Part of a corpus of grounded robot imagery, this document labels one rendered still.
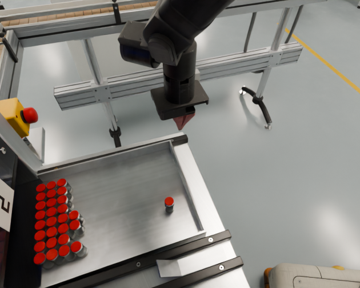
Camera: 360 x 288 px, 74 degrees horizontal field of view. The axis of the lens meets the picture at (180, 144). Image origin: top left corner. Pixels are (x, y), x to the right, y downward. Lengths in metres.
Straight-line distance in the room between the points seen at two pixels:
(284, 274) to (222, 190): 0.62
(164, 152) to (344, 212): 1.39
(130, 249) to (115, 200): 0.12
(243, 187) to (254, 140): 0.42
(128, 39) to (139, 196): 0.36
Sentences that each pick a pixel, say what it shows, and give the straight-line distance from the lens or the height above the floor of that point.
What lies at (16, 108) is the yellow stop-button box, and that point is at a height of 1.03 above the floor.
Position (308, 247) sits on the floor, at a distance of 1.64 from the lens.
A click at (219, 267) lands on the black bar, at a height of 0.90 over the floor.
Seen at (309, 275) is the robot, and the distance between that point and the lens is 1.28.
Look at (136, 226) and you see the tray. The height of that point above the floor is 0.88.
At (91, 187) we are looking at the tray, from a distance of 0.65.
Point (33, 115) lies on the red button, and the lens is 0.69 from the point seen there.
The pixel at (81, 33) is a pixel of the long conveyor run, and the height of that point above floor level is 0.87.
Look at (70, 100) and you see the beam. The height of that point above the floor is 0.50.
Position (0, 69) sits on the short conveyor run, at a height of 0.93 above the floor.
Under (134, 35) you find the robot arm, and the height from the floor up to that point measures 1.23.
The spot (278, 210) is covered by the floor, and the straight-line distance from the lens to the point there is 1.66.
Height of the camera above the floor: 1.42
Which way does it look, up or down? 52 degrees down
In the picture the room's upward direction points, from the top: straight up
